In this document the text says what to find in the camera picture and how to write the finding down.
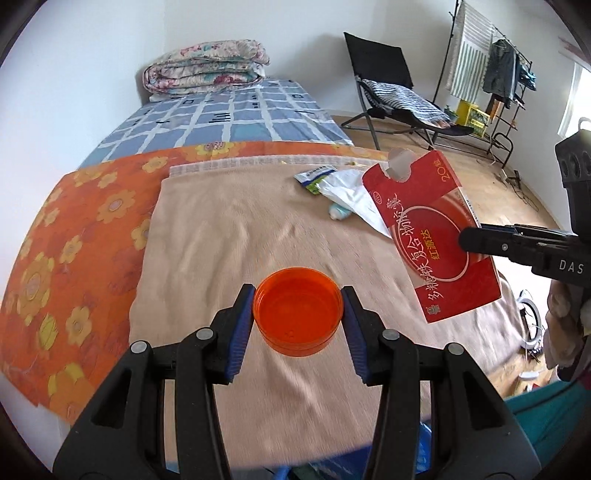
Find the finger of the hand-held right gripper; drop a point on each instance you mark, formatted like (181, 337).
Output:
(489, 242)

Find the green and white packet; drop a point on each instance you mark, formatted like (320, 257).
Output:
(311, 177)

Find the green striped towel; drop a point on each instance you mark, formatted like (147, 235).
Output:
(468, 60)

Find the blue plastic basket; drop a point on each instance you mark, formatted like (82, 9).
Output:
(425, 447)

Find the yellow crate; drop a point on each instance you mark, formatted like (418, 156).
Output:
(471, 114)

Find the window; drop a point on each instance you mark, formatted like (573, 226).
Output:
(577, 101)

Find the black folding chair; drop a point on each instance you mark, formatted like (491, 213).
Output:
(378, 60)

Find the small teal white tube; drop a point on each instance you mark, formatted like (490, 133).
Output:
(340, 213)

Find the teal garment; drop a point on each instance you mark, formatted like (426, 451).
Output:
(528, 77)

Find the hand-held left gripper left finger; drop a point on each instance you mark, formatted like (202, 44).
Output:
(238, 341)

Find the black clothes rack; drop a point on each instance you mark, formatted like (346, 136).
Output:
(501, 138)

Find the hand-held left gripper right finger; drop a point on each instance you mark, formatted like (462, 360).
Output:
(358, 341)

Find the blue striped cloth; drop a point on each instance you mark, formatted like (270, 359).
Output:
(401, 99)

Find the folded floral quilt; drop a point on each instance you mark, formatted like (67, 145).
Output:
(203, 69)

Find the dark grey jacket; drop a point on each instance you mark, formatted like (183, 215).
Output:
(501, 69)

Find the blue checked bed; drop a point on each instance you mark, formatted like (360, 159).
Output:
(221, 120)

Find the orange floral blanket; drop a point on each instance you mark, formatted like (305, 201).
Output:
(69, 249)

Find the beige blanket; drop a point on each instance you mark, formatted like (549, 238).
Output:
(221, 249)

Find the red cardboard box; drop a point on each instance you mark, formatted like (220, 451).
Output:
(425, 240)

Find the teal pants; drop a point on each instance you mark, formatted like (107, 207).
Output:
(549, 415)

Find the white plastic bag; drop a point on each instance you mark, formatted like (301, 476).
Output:
(351, 194)

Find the orange round plastic lid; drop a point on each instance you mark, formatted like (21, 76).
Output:
(298, 309)

